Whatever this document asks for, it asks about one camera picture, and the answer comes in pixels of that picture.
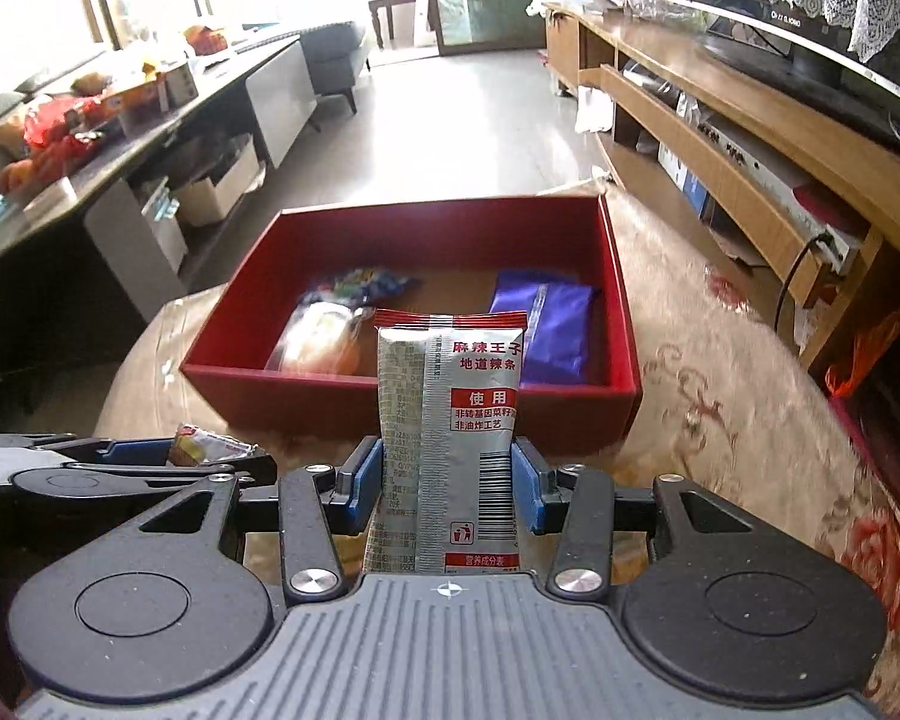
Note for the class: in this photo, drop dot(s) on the orange plastic bag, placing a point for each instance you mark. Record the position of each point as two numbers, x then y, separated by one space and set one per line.
870 345

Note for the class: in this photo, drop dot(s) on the red plastic bag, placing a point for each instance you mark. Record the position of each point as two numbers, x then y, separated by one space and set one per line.
60 127

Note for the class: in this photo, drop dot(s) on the television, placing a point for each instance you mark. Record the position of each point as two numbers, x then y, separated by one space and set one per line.
832 67

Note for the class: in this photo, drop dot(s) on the red cardboard box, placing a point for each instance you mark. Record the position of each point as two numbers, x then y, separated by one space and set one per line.
285 405

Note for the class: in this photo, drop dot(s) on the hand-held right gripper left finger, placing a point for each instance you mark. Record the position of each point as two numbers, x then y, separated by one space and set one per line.
366 487

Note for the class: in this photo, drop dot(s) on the white media player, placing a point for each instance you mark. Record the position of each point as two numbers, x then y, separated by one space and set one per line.
765 172

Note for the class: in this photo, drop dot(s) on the small orange snack packet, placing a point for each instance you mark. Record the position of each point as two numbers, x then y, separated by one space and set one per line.
210 446

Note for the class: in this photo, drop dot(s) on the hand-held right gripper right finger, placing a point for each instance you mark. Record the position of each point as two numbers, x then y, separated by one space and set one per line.
529 487

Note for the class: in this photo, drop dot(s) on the blue candy packet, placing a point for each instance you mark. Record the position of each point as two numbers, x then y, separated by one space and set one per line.
360 285

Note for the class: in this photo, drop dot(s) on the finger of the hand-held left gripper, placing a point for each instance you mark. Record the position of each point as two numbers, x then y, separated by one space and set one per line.
157 476
139 451

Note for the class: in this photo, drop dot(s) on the open cardboard box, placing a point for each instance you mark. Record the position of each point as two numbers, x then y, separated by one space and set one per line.
217 195

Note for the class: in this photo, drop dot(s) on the silver red-trim snack packet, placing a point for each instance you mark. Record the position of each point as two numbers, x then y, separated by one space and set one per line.
442 450

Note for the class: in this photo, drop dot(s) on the purple snack packet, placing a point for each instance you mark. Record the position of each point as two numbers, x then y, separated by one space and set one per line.
562 330

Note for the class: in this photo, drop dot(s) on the clear bun packet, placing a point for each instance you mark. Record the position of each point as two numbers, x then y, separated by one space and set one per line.
315 341

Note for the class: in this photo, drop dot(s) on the wooden television cabinet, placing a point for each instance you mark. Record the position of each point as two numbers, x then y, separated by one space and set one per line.
795 127

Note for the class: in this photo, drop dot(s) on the blue white carton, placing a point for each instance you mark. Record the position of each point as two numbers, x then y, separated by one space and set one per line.
682 180

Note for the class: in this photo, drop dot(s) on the white plastic container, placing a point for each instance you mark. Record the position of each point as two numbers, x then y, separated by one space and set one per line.
161 225

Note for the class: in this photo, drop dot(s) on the small printed carton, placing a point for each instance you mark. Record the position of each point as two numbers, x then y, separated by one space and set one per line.
180 86

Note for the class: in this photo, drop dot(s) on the grey sofa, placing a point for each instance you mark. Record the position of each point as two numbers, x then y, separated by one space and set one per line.
330 52

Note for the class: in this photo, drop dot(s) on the dark long coffee table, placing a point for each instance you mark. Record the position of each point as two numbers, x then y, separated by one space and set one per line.
277 105

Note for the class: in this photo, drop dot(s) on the beige floral tablecloth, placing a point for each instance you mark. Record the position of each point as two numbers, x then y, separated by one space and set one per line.
720 427

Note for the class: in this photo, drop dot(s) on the white plastic bag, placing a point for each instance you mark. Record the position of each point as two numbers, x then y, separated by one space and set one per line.
592 112

